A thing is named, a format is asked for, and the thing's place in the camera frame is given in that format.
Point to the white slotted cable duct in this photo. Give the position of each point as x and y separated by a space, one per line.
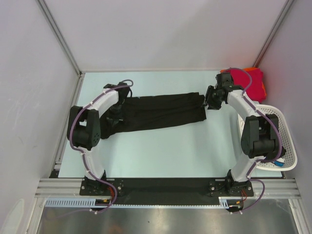
78 202

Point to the left aluminium corner post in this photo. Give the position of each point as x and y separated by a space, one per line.
58 34

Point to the black t shirt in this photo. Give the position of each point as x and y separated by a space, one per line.
156 112

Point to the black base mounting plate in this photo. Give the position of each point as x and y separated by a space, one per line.
166 191

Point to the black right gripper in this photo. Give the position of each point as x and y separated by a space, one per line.
212 105

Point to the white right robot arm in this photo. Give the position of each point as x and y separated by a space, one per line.
260 139

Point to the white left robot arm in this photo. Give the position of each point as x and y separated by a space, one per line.
84 134

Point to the aluminium corner post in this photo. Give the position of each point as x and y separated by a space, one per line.
58 34
288 5

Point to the folded red t shirt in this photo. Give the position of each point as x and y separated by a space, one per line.
246 83

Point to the white plastic laundry basket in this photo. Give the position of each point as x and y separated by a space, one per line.
289 157

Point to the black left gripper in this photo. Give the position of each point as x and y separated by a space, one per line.
114 119

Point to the right aluminium corner post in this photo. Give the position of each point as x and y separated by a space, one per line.
288 5

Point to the blue white garment in basket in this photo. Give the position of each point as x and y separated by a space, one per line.
280 162

